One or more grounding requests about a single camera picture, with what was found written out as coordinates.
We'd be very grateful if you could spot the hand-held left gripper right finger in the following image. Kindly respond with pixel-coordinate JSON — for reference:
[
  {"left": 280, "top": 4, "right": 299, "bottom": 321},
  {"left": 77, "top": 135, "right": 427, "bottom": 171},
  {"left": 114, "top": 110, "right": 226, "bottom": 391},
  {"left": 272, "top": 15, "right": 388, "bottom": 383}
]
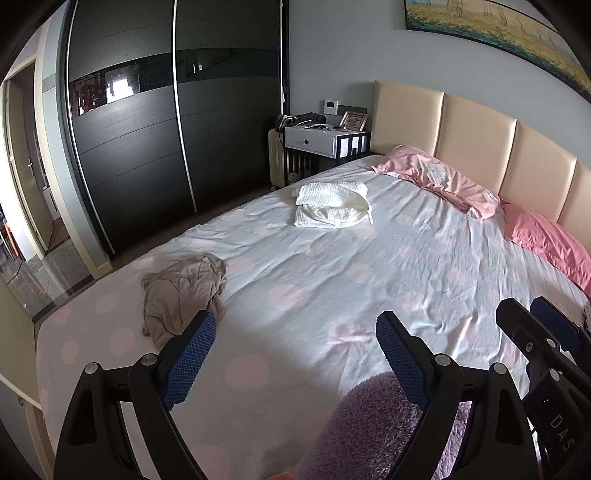
[{"left": 375, "top": 310, "right": 542, "bottom": 480}]

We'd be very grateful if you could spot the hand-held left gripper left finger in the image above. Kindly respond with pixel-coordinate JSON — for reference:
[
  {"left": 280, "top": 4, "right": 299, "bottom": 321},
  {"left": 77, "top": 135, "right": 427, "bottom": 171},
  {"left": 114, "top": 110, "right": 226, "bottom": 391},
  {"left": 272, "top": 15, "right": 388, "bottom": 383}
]
[{"left": 54, "top": 310, "right": 218, "bottom": 480}]

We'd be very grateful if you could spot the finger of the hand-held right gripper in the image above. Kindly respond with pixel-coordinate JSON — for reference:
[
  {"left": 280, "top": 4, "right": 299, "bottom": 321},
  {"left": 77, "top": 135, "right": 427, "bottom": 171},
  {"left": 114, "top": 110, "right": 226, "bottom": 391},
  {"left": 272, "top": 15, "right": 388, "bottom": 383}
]
[
  {"left": 529, "top": 296, "right": 581, "bottom": 354},
  {"left": 496, "top": 298, "right": 561, "bottom": 377}
]

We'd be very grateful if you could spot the white crinkled garment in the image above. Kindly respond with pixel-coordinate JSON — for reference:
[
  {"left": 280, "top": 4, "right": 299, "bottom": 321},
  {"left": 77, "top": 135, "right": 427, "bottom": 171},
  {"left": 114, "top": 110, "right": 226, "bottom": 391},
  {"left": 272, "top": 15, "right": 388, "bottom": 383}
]
[{"left": 294, "top": 181, "right": 374, "bottom": 230}]

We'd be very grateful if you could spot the beige crumpled garment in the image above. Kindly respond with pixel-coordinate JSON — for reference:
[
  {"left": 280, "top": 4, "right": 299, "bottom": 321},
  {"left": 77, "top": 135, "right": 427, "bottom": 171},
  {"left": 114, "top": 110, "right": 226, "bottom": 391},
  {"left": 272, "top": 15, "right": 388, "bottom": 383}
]
[{"left": 141, "top": 252, "right": 230, "bottom": 352}]

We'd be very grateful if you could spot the purple fuzzy robe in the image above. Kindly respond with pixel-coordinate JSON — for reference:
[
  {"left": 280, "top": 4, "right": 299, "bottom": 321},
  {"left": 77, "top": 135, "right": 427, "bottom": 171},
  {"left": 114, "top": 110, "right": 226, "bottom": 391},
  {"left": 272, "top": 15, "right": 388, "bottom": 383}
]
[{"left": 295, "top": 372, "right": 472, "bottom": 480}]

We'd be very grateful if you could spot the plain pink pillow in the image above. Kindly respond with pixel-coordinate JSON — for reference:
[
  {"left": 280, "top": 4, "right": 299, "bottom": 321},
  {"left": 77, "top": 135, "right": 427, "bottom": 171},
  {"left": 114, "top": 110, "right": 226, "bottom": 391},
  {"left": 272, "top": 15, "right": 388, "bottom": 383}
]
[{"left": 502, "top": 202, "right": 591, "bottom": 296}]

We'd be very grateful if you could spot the bed with dotted sheet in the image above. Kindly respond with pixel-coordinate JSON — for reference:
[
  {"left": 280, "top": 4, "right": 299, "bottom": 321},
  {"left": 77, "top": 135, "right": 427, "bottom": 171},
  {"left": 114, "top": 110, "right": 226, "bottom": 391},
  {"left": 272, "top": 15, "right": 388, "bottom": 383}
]
[{"left": 34, "top": 154, "right": 591, "bottom": 480}]

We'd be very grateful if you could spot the printed pink pillow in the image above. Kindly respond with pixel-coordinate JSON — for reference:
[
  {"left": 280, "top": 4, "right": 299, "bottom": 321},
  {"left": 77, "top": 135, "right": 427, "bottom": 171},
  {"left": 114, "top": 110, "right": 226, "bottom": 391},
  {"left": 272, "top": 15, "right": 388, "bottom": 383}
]
[{"left": 372, "top": 145, "right": 502, "bottom": 220}]

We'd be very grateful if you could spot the cream padded headboard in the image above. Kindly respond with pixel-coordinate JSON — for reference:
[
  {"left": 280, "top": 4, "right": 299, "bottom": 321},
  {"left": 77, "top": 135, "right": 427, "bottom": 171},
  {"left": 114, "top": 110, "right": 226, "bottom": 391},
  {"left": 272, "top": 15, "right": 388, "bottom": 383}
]
[{"left": 372, "top": 80, "right": 591, "bottom": 260}]

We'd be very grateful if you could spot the white ribbed heater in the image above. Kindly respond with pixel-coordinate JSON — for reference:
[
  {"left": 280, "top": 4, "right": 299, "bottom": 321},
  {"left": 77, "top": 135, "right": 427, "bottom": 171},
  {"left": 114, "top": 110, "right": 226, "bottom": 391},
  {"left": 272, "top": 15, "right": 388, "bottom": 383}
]
[{"left": 285, "top": 154, "right": 320, "bottom": 186}]

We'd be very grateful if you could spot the black sliding wardrobe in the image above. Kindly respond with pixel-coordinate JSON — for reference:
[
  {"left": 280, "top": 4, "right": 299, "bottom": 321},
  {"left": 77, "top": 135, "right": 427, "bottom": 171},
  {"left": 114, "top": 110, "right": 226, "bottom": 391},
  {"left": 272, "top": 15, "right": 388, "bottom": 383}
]
[{"left": 60, "top": 0, "right": 290, "bottom": 259}]

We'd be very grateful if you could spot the room door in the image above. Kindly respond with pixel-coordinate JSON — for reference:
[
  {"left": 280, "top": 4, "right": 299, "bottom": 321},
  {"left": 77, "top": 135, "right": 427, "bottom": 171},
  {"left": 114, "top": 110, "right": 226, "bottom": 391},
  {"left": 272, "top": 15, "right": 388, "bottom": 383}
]
[{"left": 0, "top": 62, "right": 63, "bottom": 261}]

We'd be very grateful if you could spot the white nightstand black frame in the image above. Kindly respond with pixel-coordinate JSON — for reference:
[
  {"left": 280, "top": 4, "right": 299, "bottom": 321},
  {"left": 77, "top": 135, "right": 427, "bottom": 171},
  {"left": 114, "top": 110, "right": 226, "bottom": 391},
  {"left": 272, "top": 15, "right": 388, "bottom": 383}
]
[{"left": 283, "top": 123, "right": 373, "bottom": 174}]

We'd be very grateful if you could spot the small photo frame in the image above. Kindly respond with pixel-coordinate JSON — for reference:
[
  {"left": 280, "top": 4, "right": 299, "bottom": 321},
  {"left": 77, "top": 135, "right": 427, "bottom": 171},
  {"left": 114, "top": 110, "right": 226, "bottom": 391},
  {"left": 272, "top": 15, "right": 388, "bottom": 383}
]
[{"left": 339, "top": 111, "right": 369, "bottom": 133}]

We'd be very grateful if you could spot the framed wall painting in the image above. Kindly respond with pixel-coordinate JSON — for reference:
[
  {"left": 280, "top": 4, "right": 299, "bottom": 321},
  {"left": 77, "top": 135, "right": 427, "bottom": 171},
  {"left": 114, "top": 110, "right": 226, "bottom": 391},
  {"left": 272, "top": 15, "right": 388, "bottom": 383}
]
[{"left": 403, "top": 0, "right": 591, "bottom": 101}]

